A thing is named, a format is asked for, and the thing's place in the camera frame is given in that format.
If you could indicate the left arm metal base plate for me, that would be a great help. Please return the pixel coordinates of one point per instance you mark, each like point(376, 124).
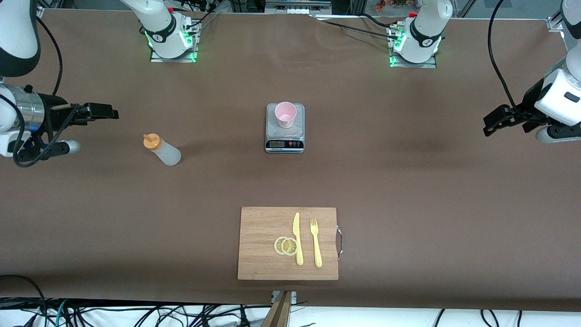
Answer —
point(413, 65)

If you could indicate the brown table cover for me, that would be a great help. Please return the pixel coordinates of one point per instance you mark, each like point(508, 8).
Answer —
point(408, 204)

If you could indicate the small metal bracket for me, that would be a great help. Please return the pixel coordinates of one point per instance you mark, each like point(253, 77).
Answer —
point(294, 297)

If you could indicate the yellow plastic knife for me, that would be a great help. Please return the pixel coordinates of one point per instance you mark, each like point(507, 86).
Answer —
point(296, 227)

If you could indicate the translucent sauce bottle orange cap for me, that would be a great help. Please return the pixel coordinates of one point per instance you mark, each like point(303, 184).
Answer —
point(169, 155)

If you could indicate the white power strip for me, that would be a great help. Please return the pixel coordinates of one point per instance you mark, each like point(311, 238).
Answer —
point(295, 10)

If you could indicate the aluminium frame profile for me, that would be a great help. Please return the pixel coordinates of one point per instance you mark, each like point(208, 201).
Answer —
point(553, 23)

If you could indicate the yellow plastic fork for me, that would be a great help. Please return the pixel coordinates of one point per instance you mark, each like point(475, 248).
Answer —
point(317, 250)

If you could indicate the wooden post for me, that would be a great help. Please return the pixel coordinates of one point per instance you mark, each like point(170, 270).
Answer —
point(279, 313)

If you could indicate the wooden cutting board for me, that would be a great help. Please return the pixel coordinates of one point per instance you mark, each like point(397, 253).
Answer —
point(258, 236)

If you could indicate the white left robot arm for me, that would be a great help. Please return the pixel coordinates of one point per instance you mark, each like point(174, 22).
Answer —
point(424, 27)

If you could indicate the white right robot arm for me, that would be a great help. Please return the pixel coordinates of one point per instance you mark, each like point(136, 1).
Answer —
point(159, 27)

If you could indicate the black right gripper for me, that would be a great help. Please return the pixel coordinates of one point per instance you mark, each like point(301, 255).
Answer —
point(55, 110)

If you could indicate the pink plastic cup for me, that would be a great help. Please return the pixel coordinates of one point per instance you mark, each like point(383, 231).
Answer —
point(285, 113)

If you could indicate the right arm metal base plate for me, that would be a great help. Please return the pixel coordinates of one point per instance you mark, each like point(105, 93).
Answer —
point(172, 59)

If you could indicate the lemon slice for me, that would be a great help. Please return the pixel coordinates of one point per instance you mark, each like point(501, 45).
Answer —
point(277, 245)
point(289, 246)

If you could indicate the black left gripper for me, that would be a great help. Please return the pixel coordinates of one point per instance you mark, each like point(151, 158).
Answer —
point(526, 106)

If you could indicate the silver digital kitchen scale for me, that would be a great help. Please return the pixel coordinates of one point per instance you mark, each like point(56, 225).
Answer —
point(272, 132)

